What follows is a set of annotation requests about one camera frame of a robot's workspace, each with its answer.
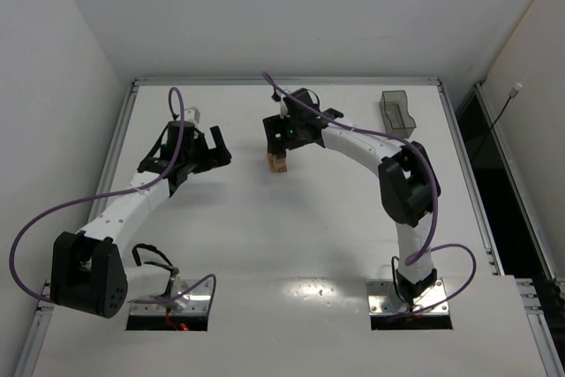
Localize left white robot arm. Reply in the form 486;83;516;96
50;121;231;319

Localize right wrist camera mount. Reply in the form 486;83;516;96
279;94;290;119

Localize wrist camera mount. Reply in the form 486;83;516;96
279;94;290;119
184;107;200;125

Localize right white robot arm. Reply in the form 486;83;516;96
263;88;441;305

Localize metal base plate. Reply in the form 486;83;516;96
129;278;215;318
366;279;449;318

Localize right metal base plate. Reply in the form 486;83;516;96
366;279;449;318

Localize long light wood block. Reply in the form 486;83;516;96
267;153;288;173

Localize smoky transparent plastic bin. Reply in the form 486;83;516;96
379;90;417;139

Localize aluminium table frame rail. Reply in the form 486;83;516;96
133;77;441;87

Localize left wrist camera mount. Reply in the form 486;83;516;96
184;107;200;125

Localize black cable white plug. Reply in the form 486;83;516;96
471;82;523;163

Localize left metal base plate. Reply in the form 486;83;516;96
129;278;215;318

